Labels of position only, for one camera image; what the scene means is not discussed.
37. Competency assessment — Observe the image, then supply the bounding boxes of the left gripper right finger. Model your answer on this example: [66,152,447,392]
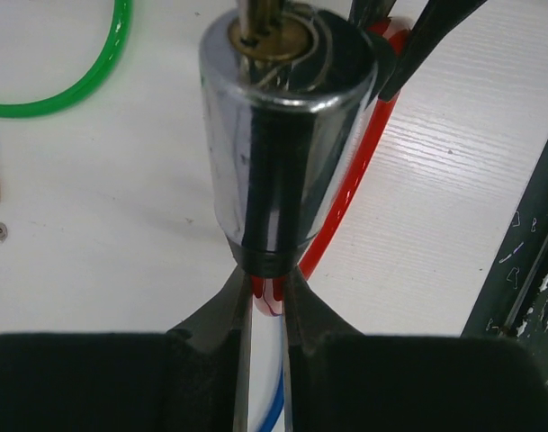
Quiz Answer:
[283,270,548,431]

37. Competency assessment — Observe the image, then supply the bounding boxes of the red lock keys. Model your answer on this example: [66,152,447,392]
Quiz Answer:
[228,1,333,93]

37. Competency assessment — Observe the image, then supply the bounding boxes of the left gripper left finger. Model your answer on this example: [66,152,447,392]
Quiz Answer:
[0,269,251,431]

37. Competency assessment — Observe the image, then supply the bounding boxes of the red cable lock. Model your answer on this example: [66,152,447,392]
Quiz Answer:
[199,9,410,316]

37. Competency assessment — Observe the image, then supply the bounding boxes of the green cable lock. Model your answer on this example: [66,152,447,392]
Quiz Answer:
[0,0,133,119]

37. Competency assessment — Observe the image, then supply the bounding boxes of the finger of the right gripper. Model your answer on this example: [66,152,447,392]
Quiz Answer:
[348,0,396,30]
[379,0,486,101]

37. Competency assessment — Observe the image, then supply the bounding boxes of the blue cable lock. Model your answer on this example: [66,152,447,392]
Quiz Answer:
[250,314,287,432]

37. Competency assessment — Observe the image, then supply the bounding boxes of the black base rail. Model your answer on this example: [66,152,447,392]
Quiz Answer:
[462,139,548,386]

